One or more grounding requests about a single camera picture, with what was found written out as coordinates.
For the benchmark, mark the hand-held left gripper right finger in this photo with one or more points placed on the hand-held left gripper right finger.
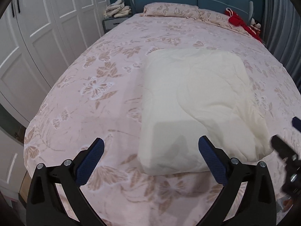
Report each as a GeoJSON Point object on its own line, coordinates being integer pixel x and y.
{"type": "Point", "coordinates": [211, 160]}

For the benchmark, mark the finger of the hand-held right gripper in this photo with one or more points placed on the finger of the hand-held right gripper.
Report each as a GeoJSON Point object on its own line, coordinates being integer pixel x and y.
{"type": "Point", "coordinates": [297, 123]}
{"type": "Point", "coordinates": [282, 147]}

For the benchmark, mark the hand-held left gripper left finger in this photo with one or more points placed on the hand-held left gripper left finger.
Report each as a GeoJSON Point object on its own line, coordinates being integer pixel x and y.
{"type": "Point", "coordinates": [90, 162]}

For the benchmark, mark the cream quilted garment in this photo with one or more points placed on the cream quilted garment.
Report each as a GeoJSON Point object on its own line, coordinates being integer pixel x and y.
{"type": "Point", "coordinates": [202, 103]}

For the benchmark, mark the pink butterfly bed cover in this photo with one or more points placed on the pink butterfly bed cover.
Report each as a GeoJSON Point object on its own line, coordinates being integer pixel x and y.
{"type": "Point", "coordinates": [94, 98]}

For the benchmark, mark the grey curtain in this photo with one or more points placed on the grey curtain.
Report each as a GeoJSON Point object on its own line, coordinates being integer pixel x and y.
{"type": "Point", "coordinates": [282, 28]}

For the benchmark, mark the small plush doll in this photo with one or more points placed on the small plush doll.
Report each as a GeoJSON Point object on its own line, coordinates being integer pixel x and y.
{"type": "Point", "coordinates": [255, 26]}

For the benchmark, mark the red garment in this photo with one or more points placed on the red garment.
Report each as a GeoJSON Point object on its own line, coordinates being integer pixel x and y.
{"type": "Point", "coordinates": [237, 22]}

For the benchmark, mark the pink butterfly pillow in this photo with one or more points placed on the pink butterfly pillow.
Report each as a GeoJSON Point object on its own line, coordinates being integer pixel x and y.
{"type": "Point", "coordinates": [215, 17]}
{"type": "Point", "coordinates": [171, 9]}

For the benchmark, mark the white wardrobe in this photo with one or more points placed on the white wardrobe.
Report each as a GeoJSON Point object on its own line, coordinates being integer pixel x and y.
{"type": "Point", "coordinates": [42, 35]}

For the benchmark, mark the grey nightstand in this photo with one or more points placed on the grey nightstand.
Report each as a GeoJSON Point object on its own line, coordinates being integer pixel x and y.
{"type": "Point", "coordinates": [112, 23]}

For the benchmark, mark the pile of cream cloths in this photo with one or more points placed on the pile of cream cloths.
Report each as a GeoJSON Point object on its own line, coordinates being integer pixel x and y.
{"type": "Point", "coordinates": [118, 9]}

